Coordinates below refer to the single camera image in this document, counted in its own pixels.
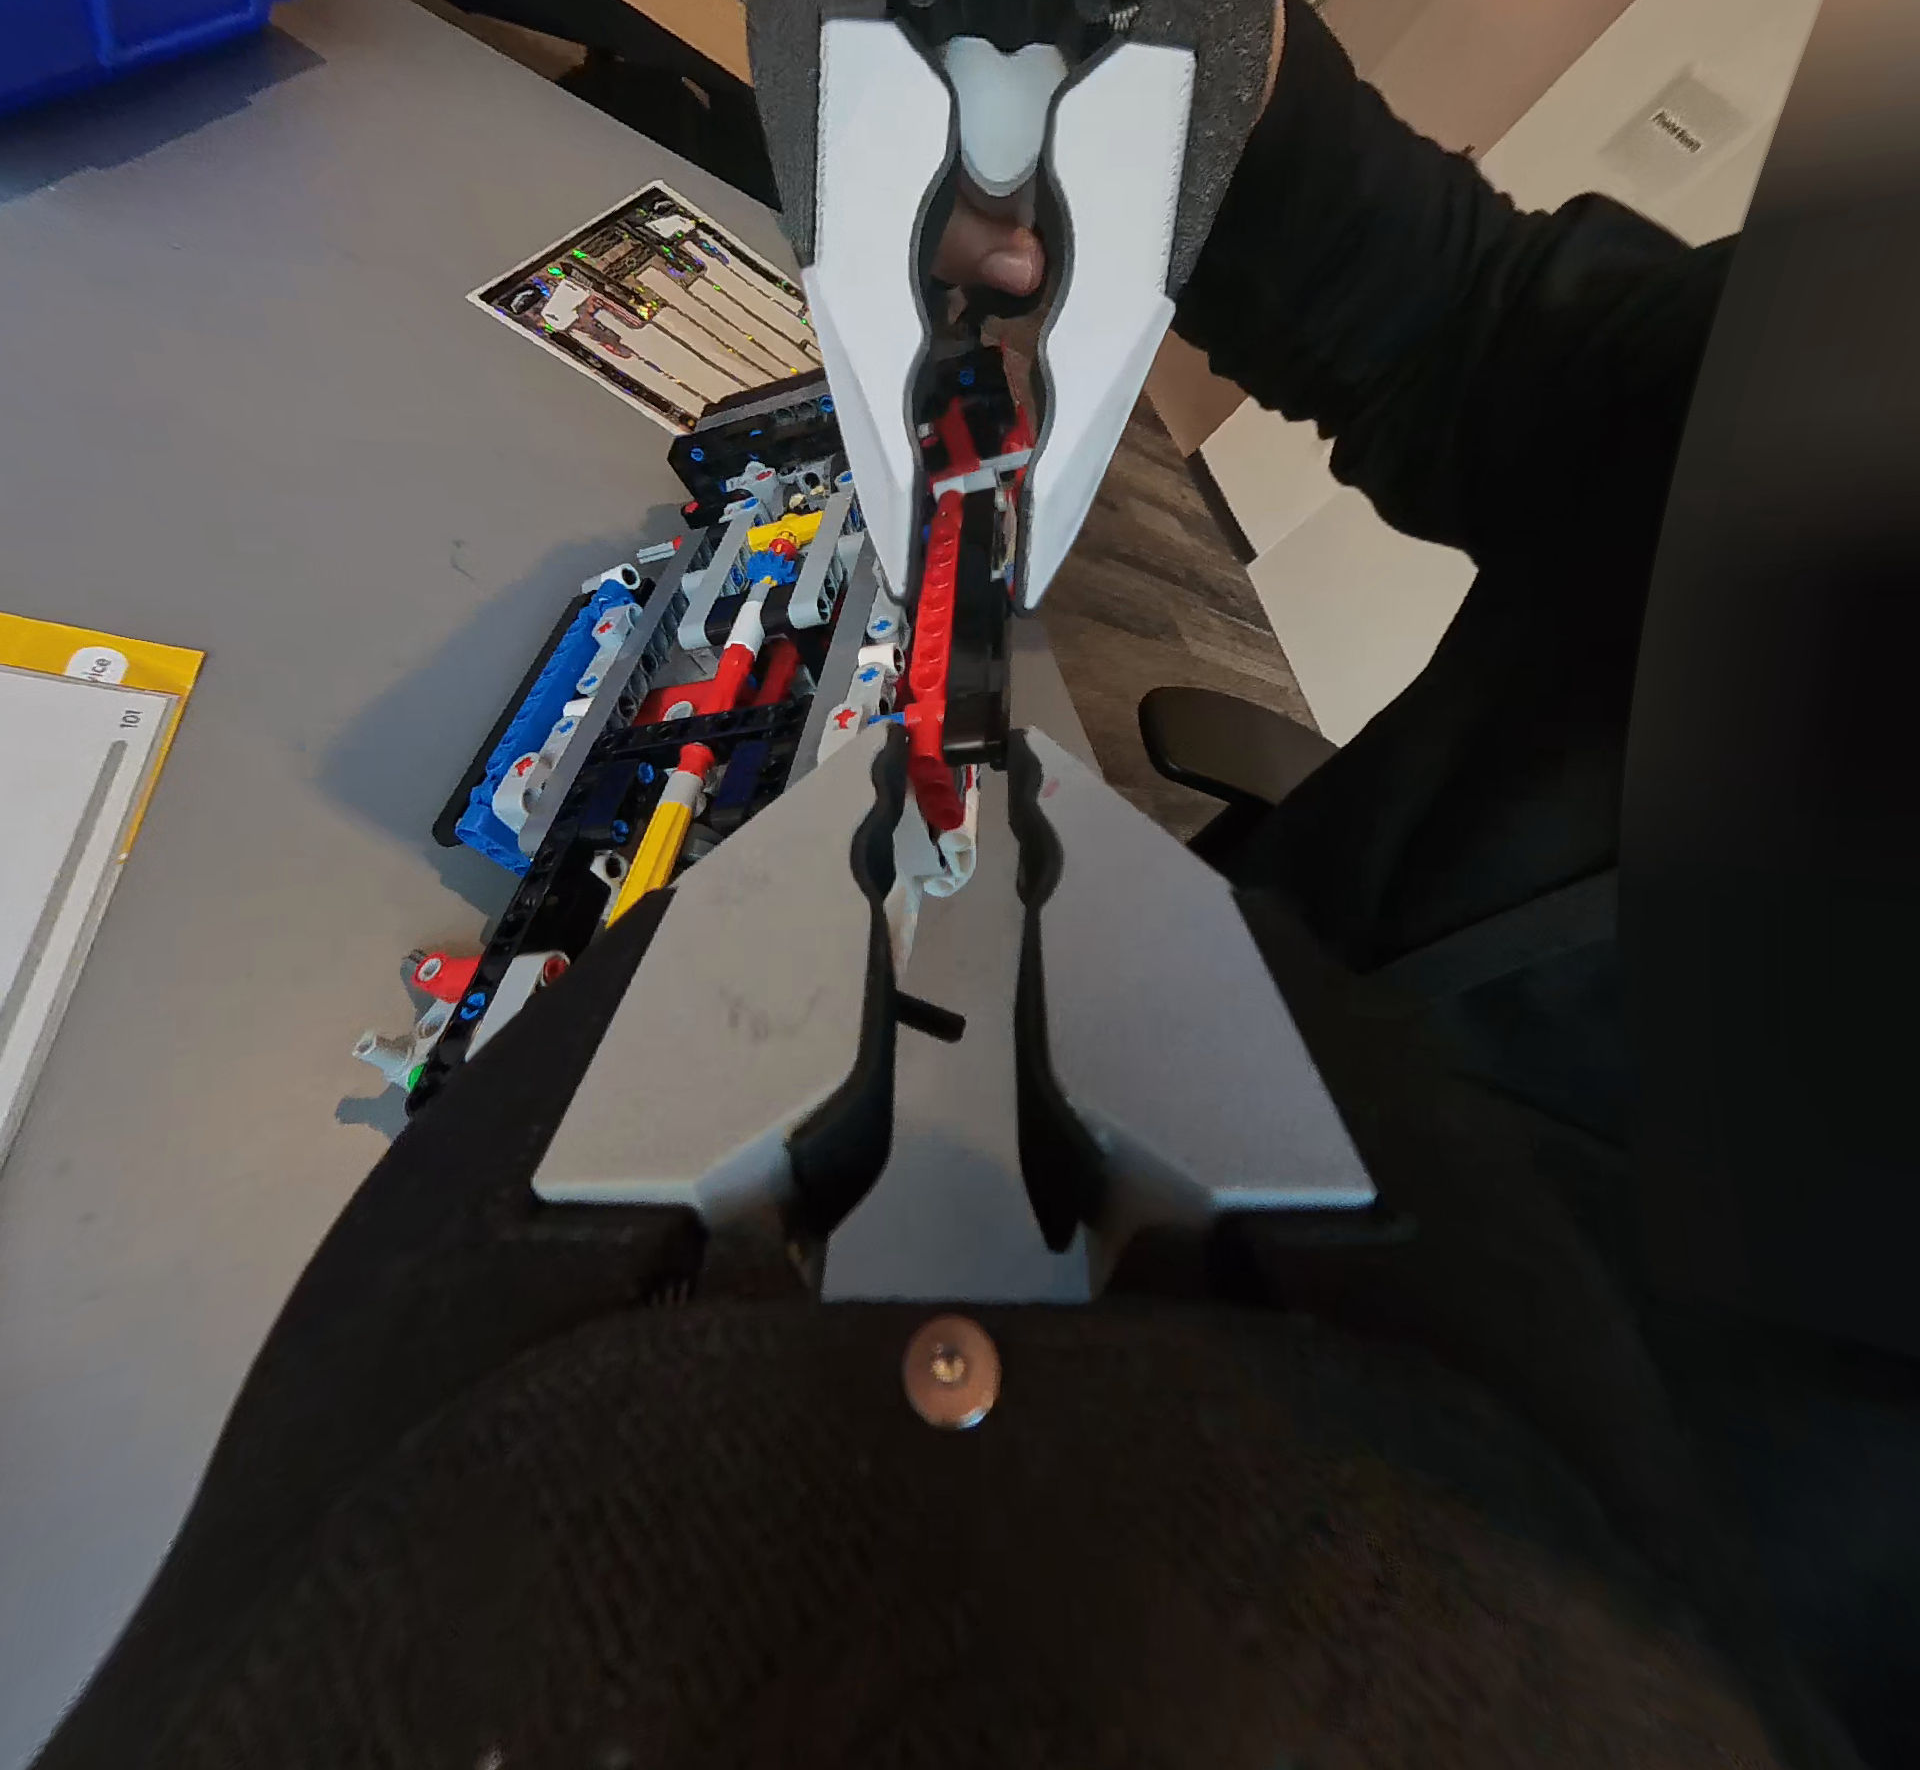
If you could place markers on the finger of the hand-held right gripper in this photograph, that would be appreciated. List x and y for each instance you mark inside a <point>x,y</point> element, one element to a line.
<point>1125,242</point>
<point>871,226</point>

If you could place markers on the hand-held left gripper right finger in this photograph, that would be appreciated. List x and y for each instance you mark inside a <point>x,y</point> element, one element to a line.
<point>1185,1034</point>

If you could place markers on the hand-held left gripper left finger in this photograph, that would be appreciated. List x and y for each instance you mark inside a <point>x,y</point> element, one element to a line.
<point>720,1034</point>

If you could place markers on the toy brick race car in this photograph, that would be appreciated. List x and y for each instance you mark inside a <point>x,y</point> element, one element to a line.
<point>720,661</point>

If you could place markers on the person's right forearm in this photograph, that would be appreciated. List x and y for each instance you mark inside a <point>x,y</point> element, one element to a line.
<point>1426,300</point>

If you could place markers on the person's right hand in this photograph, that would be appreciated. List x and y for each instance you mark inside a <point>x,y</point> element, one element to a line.
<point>992,255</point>

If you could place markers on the holographic sticker sheet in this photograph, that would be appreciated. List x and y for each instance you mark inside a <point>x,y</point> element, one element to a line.
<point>644,300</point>

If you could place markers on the black chair armrest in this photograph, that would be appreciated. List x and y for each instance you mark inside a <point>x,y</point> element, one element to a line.
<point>1230,752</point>

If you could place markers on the building instruction booklet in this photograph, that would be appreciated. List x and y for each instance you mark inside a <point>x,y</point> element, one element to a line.
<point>60,869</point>

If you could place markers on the white wall sign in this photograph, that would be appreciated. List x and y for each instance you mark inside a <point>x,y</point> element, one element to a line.
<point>1672,134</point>

